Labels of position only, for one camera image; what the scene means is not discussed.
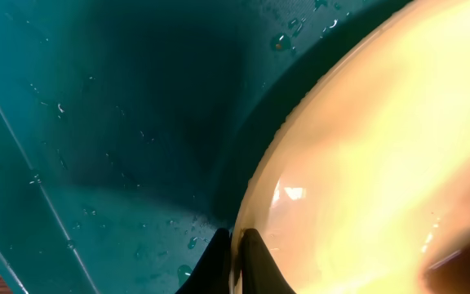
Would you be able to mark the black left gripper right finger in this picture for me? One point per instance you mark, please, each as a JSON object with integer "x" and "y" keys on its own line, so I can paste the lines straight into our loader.
{"x": 260, "y": 273}

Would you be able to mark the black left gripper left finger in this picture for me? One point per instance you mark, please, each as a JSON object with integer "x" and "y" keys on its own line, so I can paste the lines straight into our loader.
{"x": 211, "y": 273}

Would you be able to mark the yellow plate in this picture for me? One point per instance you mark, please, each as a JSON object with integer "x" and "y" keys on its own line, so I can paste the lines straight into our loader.
{"x": 367, "y": 183}

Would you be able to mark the green yellow sponge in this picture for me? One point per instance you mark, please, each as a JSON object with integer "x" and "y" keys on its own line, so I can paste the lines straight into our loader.
{"x": 451, "y": 275}

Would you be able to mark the teal plastic tray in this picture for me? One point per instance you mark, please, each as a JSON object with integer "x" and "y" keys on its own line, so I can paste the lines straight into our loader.
{"x": 130, "y": 129}

